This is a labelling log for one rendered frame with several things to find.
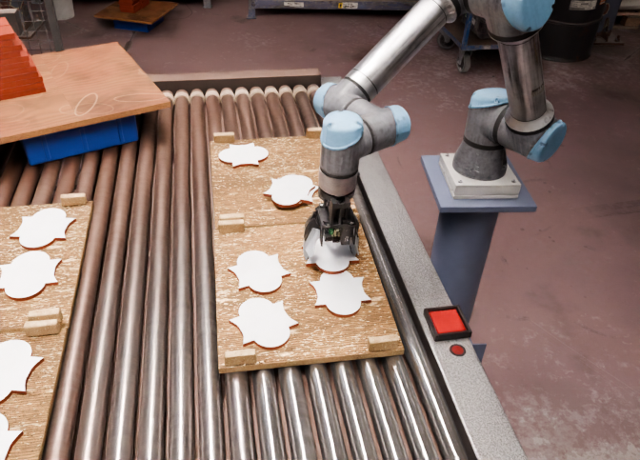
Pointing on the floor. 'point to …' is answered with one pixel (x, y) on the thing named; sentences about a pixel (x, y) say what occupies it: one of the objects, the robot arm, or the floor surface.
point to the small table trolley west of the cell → (454, 34)
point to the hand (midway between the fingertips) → (330, 252)
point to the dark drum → (573, 20)
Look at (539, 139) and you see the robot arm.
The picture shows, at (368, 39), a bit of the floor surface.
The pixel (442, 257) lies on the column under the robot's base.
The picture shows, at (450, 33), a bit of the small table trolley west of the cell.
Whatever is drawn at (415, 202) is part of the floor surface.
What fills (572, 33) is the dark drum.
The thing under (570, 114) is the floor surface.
